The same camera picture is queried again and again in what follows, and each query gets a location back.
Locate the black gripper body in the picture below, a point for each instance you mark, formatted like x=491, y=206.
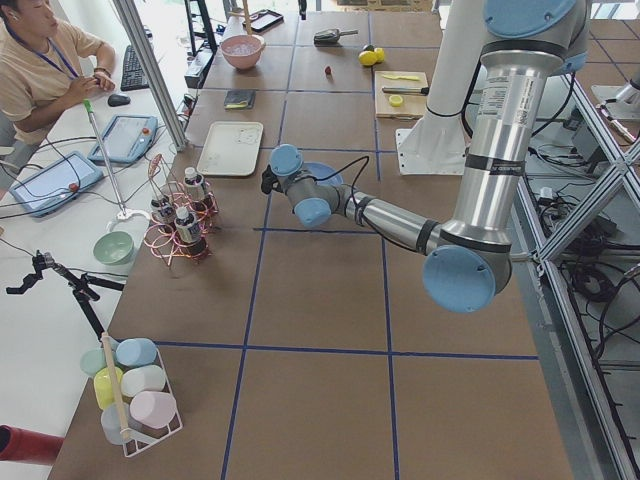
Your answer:
x=268, y=181

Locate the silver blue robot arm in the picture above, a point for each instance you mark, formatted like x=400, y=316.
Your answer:
x=467, y=258

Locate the blue plastic plate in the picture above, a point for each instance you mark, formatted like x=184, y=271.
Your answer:
x=324, y=173

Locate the cream bear tray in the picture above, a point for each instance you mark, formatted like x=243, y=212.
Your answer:
x=231, y=149

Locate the bottle right in rack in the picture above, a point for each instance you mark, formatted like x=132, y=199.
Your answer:
x=195, y=188

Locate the bottle in rack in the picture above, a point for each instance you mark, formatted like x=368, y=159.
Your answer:
x=190, y=232
x=195, y=188
x=163, y=210

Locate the grey yellow folded cloth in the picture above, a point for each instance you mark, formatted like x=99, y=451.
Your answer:
x=239, y=99

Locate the bottle front in rack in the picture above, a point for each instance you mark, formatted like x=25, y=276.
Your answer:
x=190, y=232

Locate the bottle left in rack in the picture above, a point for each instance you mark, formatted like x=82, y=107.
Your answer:
x=163, y=210

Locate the pink bowl with ice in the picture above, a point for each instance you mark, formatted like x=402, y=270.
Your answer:
x=243, y=51

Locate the blue teach pendant far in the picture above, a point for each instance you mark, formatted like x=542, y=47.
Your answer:
x=128, y=137

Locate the blue teach pendant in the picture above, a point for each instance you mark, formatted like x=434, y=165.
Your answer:
x=128, y=137
x=50, y=188

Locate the wooden cutting board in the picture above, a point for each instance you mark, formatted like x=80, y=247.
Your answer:
x=413, y=106

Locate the lemon half slice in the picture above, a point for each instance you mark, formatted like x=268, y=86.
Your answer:
x=395, y=100

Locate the grey metal scoop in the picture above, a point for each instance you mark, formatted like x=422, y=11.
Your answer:
x=331, y=36

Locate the yellow lemon front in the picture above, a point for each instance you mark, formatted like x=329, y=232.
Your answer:
x=368, y=58

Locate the yellow lemon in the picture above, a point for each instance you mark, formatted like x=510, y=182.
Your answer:
x=379, y=54
x=368, y=58

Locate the yellow plastic knife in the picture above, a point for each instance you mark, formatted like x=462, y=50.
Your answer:
x=401, y=77

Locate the yellow lemon rear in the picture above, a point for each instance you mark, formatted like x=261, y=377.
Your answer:
x=379, y=54

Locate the black keyboard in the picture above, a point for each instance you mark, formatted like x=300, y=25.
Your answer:
x=133, y=76

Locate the green bowl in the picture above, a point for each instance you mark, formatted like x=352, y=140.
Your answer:
x=114, y=248

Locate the black computer mouse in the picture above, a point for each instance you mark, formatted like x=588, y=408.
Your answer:
x=118, y=99

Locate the steel muddler black tip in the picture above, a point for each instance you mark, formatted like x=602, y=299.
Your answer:
x=422, y=91

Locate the metal pole green tip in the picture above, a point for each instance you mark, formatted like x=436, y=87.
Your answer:
x=124, y=213

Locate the blue teach pendant near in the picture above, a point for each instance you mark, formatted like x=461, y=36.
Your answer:
x=50, y=188

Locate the white cup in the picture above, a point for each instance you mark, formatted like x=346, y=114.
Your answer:
x=144, y=378

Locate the seated person beige shirt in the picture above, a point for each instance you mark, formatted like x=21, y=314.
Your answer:
x=47, y=66

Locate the pale green cup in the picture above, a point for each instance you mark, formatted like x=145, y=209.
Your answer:
x=92, y=361

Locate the pink cup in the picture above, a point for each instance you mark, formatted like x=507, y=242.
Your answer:
x=154, y=409

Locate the yellow cup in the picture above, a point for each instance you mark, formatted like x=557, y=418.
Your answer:
x=103, y=388

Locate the light blue bottom cup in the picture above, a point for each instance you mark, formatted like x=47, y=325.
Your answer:
x=111, y=424

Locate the red cylinder object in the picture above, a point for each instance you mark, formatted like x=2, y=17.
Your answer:
x=27, y=446

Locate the copper wire bottle rack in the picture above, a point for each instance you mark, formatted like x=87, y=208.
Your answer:
x=162, y=240

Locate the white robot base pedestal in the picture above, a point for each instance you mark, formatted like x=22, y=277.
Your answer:
x=436, y=144

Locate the aluminium frame post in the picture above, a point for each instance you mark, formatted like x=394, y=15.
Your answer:
x=133, y=26

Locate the white wire cup rack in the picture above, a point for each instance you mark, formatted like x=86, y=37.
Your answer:
x=135, y=442

